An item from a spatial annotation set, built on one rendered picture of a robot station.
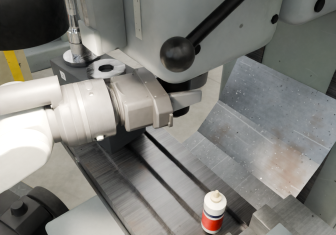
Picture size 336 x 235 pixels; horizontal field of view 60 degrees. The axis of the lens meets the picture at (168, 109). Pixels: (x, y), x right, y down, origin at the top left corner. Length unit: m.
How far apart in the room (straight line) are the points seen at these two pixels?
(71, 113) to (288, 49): 0.54
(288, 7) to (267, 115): 0.43
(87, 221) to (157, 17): 0.56
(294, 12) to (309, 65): 0.35
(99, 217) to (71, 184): 1.23
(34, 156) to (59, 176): 1.63
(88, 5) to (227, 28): 0.15
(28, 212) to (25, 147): 0.77
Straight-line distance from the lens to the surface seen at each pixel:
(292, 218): 0.60
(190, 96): 0.44
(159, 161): 0.73
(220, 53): 0.33
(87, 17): 0.33
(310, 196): 0.94
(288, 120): 0.78
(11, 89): 0.39
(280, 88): 0.79
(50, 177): 2.05
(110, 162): 0.75
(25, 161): 0.41
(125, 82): 0.44
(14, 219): 1.15
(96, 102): 0.39
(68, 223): 0.76
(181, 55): 0.23
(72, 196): 1.91
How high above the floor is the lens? 1.49
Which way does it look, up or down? 38 degrees down
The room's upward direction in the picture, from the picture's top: straight up
